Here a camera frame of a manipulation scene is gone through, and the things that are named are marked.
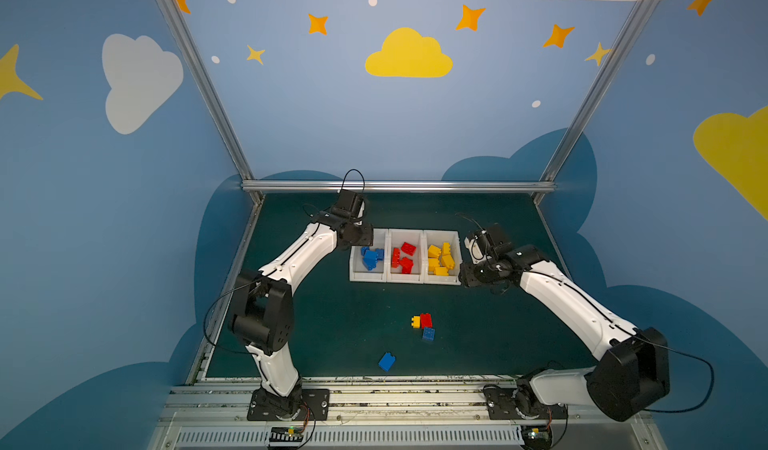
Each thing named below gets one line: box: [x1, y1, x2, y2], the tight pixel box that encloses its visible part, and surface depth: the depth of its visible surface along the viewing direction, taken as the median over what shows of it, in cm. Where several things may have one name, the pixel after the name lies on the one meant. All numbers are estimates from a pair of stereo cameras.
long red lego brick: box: [392, 247, 401, 269], surface depth 102 cm
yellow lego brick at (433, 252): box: [428, 244, 441, 259], surface depth 103 cm
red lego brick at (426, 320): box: [420, 313, 433, 330], surface depth 90 cm
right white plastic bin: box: [423, 230, 462, 286], surface depth 103 cm
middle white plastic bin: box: [386, 229, 424, 284], surface depth 101 cm
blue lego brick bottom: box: [378, 352, 396, 372], surface depth 82 cm
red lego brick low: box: [399, 257, 414, 274], surface depth 101 cm
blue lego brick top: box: [363, 250, 378, 271], surface depth 101 cm
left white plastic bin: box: [349, 228, 388, 283], surface depth 97 cm
